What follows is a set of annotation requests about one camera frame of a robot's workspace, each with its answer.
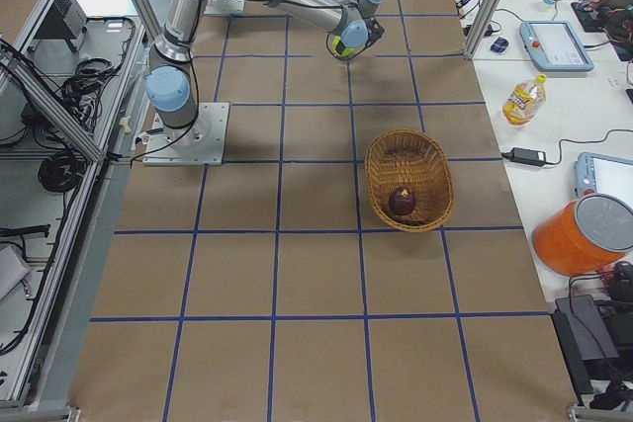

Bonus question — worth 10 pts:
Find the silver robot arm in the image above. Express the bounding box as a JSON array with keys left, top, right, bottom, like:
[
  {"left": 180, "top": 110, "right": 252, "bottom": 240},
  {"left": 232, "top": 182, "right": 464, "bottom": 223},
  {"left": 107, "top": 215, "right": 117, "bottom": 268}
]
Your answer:
[{"left": 145, "top": 0, "right": 388, "bottom": 133}]

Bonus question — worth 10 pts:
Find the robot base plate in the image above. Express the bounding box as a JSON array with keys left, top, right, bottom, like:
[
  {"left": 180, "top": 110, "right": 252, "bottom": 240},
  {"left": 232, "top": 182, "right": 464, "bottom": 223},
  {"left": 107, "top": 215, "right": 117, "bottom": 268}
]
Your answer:
[{"left": 141, "top": 103, "right": 229, "bottom": 166}]

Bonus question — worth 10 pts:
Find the dark blue checkered pouch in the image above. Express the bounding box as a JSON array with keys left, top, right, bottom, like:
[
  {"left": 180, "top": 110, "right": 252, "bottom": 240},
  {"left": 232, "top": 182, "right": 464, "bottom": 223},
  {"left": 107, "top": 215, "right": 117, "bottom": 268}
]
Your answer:
[{"left": 490, "top": 37, "right": 509, "bottom": 53}]

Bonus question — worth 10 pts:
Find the dark purple apple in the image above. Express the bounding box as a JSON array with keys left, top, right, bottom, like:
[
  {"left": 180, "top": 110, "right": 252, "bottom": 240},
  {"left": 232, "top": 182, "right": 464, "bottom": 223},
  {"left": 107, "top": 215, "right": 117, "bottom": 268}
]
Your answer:
[{"left": 388, "top": 187, "right": 416, "bottom": 215}]

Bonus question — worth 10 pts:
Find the orange juice bottle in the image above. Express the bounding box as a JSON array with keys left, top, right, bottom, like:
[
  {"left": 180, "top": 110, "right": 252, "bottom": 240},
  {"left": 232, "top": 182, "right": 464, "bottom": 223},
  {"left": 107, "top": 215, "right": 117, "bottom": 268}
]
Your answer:
[{"left": 502, "top": 73, "right": 548, "bottom": 126}]

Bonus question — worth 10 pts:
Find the orange bucket grey lid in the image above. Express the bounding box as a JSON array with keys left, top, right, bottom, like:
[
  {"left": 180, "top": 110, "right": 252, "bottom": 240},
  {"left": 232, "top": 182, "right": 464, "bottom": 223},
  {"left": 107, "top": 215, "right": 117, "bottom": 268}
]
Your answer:
[{"left": 531, "top": 193, "right": 632, "bottom": 277}]

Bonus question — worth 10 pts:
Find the woven wicker basket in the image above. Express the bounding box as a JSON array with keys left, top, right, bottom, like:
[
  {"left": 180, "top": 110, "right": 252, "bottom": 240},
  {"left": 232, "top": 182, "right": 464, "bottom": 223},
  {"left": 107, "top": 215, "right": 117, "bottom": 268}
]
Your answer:
[{"left": 364, "top": 128, "right": 455, "bottom": 232}]

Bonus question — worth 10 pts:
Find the black power adapter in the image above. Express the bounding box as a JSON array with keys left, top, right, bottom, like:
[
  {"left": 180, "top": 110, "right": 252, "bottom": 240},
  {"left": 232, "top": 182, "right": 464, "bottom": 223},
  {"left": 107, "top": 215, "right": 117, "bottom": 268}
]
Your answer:
[{"left": 501, "top": 147, "right": 547, "bottom": 167}]

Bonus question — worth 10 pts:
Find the blue teach pendant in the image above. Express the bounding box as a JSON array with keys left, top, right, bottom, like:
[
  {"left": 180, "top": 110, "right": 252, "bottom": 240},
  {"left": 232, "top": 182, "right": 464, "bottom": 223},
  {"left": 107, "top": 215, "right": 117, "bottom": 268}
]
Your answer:
[
  {"left": 519, "top": 21, "right": 594, "bottom": 72},
  {"left": 575, "top": 152, "right": 633, "bottom": 208}
]

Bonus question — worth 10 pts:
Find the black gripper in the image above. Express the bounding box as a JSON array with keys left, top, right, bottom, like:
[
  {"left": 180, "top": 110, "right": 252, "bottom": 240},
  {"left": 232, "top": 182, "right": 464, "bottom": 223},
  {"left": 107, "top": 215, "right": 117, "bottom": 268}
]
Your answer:
[{"left": 358, "top": 17, "right": 385, "bottom": 53}]

